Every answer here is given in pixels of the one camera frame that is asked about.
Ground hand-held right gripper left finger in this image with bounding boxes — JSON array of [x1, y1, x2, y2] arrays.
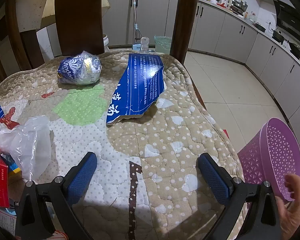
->
[[15, 152, 98, 240]]

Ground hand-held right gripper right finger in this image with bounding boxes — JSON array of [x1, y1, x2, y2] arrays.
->
[[198, 153, 283, 240]]

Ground clear plastic bag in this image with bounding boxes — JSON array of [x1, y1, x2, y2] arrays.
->
[[0, 115, 52, 182]]

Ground blue yellow packet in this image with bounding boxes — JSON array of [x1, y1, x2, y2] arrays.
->
[[9, 162, 22, 175]]

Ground purple plastic basket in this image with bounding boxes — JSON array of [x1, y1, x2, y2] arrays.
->
[[237, 117, 300, 202]]

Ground red paper piece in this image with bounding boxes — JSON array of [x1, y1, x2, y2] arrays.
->
[[0, 107, 20, 130]]

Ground blue plastic wrapper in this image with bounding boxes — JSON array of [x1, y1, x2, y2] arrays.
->
[[57, 51, 102, 85]]

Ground green trash bin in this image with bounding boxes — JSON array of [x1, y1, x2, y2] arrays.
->
[[154, 36, 172, 55]]

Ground person's left hand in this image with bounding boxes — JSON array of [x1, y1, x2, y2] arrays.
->
[[275, 174, 300, 240]]

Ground white printed leaflet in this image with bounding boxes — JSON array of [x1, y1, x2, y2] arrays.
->
[[0, 210, 17, 236]]

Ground brown wooden chair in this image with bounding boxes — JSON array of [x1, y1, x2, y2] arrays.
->
[[5, 0, 45, 80]]

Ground grey kitchen cabinets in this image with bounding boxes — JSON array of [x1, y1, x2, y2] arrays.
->
[[102, 0, 300, 128]]

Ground black wok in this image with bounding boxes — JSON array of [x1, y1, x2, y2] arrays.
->
[[289, 42, 300, 59]]

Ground black cooking pot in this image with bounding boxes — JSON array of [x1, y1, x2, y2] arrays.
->
[[271, 30, 285, 43]]

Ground dish rack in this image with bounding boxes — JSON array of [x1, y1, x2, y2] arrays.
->
[[230, 0, 249, 14]]

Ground black range hood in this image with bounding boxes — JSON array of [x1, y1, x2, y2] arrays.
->
[[273, 0, 300, 53]]

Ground mop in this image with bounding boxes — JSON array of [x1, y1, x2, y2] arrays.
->
[[130, 0, 150, 54]]

